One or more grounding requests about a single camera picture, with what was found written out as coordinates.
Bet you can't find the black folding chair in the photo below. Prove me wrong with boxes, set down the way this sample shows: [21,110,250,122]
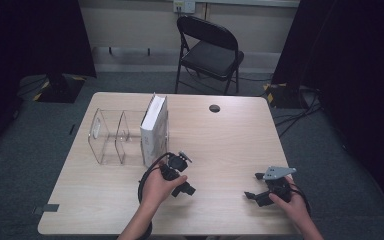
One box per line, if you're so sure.
[174,15,245,96]

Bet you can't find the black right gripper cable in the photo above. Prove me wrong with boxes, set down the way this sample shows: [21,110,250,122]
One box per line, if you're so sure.
[289,185,313,218]

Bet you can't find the grey tape strip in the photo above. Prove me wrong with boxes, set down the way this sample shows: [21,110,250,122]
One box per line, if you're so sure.
[34,203,61,215]

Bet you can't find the black floor cable bundle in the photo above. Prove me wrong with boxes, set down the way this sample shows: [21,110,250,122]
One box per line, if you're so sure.
[273,88,324,139]

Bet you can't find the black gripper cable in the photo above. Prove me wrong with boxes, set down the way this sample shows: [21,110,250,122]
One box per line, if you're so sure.
[289,185,313,218]
[137,151,175,240]

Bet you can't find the white wall socket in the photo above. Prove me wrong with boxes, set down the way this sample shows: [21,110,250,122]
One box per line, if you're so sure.
[173,0,197,15]

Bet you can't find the black stand base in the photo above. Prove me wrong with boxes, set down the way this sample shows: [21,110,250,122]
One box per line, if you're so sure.
[33,73,87,104]
[263,82,303,110]

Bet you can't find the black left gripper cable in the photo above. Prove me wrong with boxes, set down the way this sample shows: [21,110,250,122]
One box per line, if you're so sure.
[137,151,175,240]

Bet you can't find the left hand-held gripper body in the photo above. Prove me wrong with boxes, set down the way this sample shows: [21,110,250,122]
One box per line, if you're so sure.
[159,153,185,183]

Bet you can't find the white box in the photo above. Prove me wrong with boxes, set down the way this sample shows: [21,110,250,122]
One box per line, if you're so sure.
[139,93,169,169]

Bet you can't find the person's left hand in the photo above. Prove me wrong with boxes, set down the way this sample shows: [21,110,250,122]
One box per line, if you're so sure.
[140,162,189,215]

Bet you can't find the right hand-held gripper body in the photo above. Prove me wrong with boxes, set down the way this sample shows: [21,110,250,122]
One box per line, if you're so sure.
[262,165,298,204]

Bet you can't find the black curtain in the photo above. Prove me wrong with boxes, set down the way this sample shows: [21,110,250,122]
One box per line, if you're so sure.
[0,0,98,158]
[271,0,384,212]

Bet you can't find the person's right hand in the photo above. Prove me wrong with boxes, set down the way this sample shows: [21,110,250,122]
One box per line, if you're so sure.
[268,175,310,232]

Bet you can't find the clear acrylic book rack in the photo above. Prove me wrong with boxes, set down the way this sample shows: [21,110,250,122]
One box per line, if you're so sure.
[87,107,170,167]

